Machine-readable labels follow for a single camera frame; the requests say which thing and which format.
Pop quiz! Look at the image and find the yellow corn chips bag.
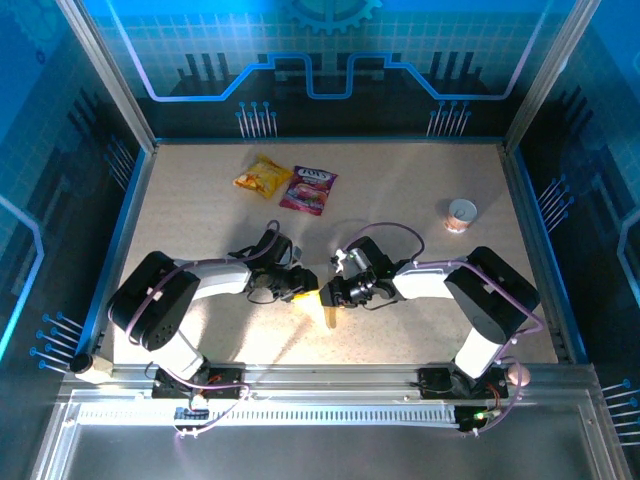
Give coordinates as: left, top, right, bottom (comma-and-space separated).
232, 154, 294, 200

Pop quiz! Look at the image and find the black controller board green LED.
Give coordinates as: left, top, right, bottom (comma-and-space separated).
455, 404, 503, 434

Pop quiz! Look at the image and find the aluminium frame beam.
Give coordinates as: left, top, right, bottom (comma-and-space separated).
59, 363, 604, 401

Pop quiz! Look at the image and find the white slotted cable duct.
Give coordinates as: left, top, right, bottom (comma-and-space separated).
74, 403, 460, 428

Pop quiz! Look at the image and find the purple berry candy bag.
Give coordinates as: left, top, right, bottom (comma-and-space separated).
278, 165, 339, 217

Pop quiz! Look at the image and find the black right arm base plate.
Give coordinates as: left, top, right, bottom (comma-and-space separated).
417, 366, 511, 400

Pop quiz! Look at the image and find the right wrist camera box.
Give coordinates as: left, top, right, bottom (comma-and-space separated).
330, 246, 364, 275

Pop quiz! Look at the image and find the small connector board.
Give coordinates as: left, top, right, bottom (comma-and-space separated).
172, 405, 212, 422

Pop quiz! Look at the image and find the paper cup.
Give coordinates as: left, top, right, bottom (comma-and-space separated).
443, 198, 477, 235

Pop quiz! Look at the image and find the aluminium frame post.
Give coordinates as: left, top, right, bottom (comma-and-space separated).
55, 0, 159, 154
502, 0, 604, 154

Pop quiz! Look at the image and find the black knob beige box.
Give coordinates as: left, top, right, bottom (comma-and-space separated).
68, 352, 115, 386

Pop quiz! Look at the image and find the grey metal plate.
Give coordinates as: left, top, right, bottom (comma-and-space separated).
29, 424, 631, 480

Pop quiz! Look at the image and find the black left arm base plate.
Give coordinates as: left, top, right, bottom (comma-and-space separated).
151, 366, 247, 400

